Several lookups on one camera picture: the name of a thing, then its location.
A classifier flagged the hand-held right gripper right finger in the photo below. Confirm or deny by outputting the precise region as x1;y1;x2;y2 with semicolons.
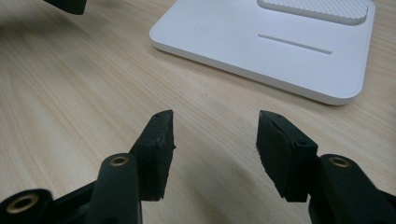
256;110;319;203

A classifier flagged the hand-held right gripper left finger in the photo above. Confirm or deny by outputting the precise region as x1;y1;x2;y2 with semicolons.
129;109;177;202

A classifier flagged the white desk lamp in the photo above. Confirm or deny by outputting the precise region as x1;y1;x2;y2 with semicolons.
148;0;376;106

